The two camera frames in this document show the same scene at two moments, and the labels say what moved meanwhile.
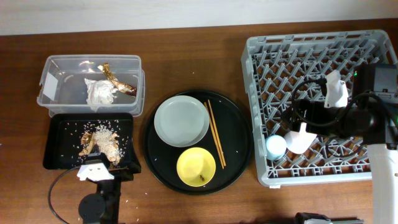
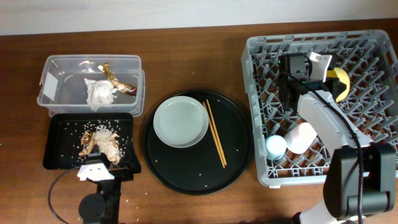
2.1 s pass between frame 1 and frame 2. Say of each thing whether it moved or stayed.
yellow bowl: moved
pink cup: stayed
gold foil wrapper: stayed
